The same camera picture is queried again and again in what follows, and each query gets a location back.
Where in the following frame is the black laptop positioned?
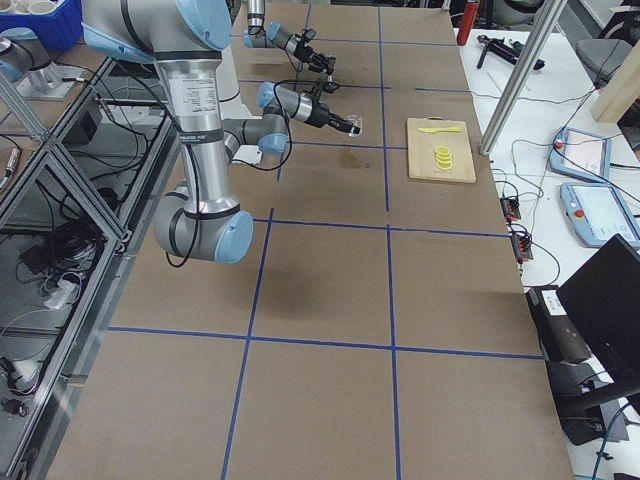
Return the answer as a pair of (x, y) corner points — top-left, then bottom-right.
(557, 234), (640, 381)

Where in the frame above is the grey office chair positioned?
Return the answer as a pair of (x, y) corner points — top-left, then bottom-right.
(574, 4), (640, 86)

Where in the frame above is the right teach pendant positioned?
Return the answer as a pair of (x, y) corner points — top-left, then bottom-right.
(560, 182), (639, 250)

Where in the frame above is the wooden cutting board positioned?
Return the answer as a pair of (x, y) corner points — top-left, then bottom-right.
(406, 118), (476, 184)

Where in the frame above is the yellow plastic knife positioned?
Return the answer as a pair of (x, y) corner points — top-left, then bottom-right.
(417, 126), (462, 134)

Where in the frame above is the wooden post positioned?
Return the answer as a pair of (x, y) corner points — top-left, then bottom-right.
(590, 43), (640, 123)

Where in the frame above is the clear glass measuring cup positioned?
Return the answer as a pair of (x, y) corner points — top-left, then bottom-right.
(347, 114), (362, 138)

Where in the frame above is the brown table mat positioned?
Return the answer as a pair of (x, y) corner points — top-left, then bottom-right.
(48, 4), (573, 479)

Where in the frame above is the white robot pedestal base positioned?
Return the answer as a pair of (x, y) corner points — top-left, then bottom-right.
(216, 46), (262, 166)

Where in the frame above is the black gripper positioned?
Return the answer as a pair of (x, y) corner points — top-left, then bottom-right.
(293, 29), (336, 75)
(305, 98), (361, 136)

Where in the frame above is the left teach pendant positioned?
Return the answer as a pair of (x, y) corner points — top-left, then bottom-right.
(549, 127), (611, 182)

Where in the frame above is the teach pendant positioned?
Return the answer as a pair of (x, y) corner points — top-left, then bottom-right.
(549, 127), (611, 182)
(560, 182), (639, 250)

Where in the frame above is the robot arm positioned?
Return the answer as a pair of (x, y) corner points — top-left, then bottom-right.
(82, 1), (361, 264)
(243, 0), (336, 76)

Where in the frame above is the blue plastic bin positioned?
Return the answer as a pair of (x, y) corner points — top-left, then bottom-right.
(1, 0), (83, 51)

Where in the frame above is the aluminium frame post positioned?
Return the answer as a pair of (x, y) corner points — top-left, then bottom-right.
(479, 0), (567, 156)

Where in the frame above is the red bottle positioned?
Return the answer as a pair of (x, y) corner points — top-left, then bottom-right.
(456, 0), (480, 46)

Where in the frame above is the black box device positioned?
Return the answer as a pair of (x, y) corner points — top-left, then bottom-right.
(526, 285), (591, 365)

